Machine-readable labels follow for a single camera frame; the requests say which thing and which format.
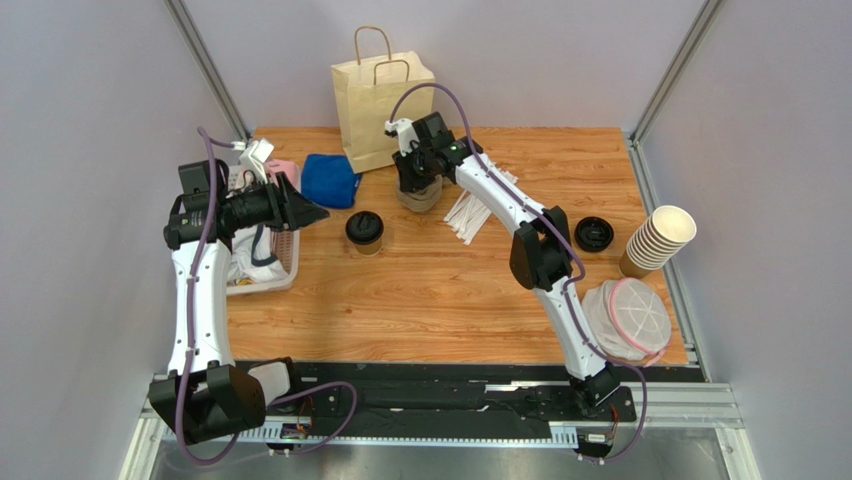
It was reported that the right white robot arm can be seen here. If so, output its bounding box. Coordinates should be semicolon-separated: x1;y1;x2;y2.
384;112;620;415

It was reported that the brown paper bag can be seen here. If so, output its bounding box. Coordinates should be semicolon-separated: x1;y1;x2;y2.
331;37;435;174

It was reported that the white plastic basket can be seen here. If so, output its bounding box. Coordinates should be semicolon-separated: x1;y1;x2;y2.
227;225;301;296

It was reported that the brown paper coffee cup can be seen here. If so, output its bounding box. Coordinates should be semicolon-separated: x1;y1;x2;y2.
353;239;383;257

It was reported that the pink cloth bag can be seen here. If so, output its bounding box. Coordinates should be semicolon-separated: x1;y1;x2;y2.
265;159;301;190

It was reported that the white crumpled cloth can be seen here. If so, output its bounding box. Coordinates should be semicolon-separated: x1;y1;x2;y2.
228;225;287;284

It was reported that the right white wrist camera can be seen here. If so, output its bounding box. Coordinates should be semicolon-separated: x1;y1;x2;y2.
384;118;420;156

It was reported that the grey pulp cup carrier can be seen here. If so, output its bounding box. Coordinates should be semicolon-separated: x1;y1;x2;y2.
395;176;444;213

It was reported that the blue folded cloth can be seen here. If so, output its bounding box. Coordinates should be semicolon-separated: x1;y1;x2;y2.
301;153;363;209

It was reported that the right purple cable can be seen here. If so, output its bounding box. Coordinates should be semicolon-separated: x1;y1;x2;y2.
387;82;648;465

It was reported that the black plastic cup lid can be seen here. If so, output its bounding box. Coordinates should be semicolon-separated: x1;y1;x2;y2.
345;210;384;245

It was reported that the stack of paper cups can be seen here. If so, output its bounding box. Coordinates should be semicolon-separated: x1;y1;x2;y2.
619;205;697;279

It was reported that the bundle of white wrapped straws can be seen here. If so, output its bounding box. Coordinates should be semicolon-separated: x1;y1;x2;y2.
444;154;522;245

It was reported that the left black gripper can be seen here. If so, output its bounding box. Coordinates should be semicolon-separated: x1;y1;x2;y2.
219;172;329;233

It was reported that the spare black cup lid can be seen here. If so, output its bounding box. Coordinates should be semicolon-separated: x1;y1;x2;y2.
574;216;615;253

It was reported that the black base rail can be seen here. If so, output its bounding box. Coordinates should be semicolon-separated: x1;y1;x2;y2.
222;359;707;451

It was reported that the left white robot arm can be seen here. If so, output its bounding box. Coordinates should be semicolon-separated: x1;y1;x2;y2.
148;161;329;445

